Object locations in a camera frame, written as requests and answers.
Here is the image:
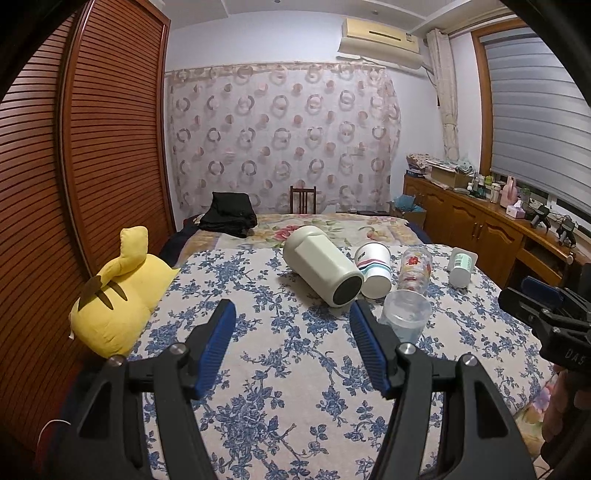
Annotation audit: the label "person's right hand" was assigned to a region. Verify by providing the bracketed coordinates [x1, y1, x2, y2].
[541, 364, 591, 462]

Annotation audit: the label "yellow plush toy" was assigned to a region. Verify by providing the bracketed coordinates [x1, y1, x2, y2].
[69, 226, 182, 359]

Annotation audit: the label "wooden cabinet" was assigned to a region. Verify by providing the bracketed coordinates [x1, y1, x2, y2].
[403, 174, 580, 289]

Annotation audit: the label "white cable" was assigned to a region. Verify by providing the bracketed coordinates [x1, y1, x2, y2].
[39, 418, 71, 463]

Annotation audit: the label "beige side curtain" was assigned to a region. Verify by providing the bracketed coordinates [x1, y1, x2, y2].
[426, 28, 461, 163]

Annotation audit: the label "patterned cloth pile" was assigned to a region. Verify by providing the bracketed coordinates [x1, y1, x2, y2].
[406, 152, 445, 175]

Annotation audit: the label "white green-label cup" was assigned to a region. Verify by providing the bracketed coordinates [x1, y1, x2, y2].
[447, 247, 479, 288]

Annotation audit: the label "teal bag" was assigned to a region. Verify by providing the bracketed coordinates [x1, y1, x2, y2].
[391, 194, 428, 228]

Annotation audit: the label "clear red-flowered plastic bottle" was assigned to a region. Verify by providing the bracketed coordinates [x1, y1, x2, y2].
[396, 246, 433, 296]

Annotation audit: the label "red floral bed sheet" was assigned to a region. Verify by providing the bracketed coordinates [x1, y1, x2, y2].
[159, 212, 426, 269]

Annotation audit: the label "grey window blind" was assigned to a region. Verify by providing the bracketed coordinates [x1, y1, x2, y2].
[482, 27, 591, 206]

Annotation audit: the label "white striped paper cup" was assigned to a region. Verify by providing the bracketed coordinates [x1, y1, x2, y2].
[354, 242, 393, 299]

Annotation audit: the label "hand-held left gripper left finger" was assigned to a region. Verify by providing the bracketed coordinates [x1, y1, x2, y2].
[46, 299, 237, 480]

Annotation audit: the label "circle-patterned curtain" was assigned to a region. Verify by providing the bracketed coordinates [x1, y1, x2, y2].
[165, 64, 402, 219]

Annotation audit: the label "cream insulated cup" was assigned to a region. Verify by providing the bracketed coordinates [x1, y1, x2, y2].
[283, 226, 366, 308]

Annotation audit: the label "wooden chair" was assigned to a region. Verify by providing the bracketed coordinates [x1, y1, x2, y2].
[289, 185, 318, 215]

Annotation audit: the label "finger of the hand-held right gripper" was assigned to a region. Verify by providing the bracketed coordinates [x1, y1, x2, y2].
[498, 287, 552, 324]
[522, 276, 563, 302]

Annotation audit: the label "black folded clothes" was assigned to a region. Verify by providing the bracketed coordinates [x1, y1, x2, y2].
[198, 191, 259, 239]

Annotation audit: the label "wooden louvred wardrobe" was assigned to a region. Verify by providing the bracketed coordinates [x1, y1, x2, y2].
[0, 0, 177, 480]

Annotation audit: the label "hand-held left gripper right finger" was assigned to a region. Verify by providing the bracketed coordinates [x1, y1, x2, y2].
[348, 300, 539, 480]

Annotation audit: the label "blue floral blanket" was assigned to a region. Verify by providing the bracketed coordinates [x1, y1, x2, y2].
[124, 243, 556, 480]

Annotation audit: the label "cream air conditioner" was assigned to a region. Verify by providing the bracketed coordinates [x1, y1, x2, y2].
[338, 17, 424, 71]

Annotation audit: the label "cardboard box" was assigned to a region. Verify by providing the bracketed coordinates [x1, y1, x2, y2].
[429, 165, 472, 188]

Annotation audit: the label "clear plastic cup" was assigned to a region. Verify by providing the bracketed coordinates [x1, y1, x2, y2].
[379, 289, 433, 345]

